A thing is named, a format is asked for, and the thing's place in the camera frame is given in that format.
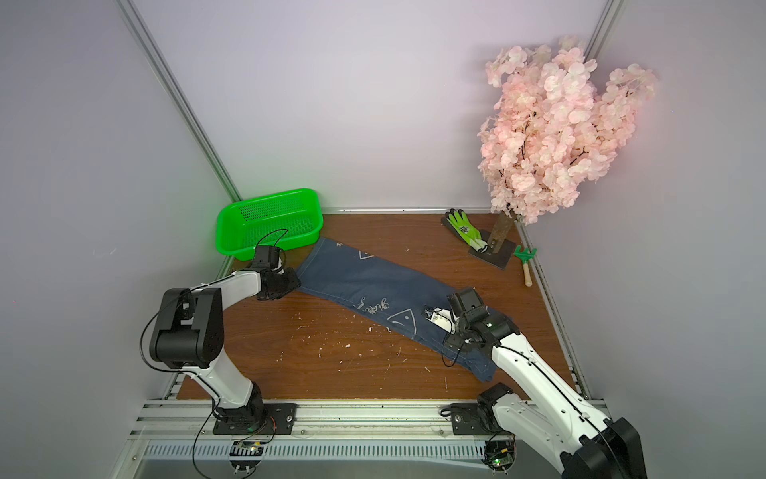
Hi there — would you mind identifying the blue printed pillowcase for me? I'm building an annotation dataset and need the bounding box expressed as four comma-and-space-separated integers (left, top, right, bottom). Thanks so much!
297, 238, 497, 382

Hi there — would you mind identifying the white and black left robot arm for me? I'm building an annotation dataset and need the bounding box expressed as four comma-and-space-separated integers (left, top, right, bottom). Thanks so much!
149, 267, 300, 432

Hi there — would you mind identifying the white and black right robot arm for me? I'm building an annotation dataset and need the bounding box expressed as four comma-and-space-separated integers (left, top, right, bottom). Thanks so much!
431, 309, 648, 478

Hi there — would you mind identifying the green plastic basket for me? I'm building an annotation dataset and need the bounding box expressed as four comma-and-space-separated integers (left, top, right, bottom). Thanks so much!
215, 189, 324, 261

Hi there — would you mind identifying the green and black work glove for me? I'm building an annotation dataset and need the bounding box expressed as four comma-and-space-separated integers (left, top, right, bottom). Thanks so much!
442, 209, 488, 253

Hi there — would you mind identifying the pink artificial blossom tree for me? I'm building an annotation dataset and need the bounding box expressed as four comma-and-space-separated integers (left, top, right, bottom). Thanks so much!
478, 37, 656, 225

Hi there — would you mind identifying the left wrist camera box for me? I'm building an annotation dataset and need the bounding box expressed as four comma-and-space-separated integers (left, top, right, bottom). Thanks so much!
249, 245, 282, 271

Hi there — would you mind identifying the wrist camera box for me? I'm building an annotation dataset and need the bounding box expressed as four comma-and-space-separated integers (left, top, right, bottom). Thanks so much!
249, 245, 282, 271
448, 289, 486, 323

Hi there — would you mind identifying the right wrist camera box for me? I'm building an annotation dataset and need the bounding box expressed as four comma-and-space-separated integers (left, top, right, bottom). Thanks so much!
448, 289, 486, 323

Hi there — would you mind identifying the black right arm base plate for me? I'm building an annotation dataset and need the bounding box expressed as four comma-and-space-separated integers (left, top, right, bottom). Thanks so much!
440, 402, 511, 436

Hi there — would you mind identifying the right circuit board under rail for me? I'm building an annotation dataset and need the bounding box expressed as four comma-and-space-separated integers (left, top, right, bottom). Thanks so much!
482, 440, 517, 474

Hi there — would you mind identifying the circuit board under rail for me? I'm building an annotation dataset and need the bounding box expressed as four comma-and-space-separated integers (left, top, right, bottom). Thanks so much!
229, 440, 265, 477
482, 440, 517, 474

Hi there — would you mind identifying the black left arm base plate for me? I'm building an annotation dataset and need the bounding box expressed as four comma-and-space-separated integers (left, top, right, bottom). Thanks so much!
213, 402, 297, 436

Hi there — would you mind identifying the aluminium front rail frame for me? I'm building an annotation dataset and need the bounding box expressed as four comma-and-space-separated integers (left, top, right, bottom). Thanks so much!
111, 399, 530, 478

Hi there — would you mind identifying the left circuit board under rail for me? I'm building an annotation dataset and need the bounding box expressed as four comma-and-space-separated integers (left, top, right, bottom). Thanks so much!
229, 440, 265, 477

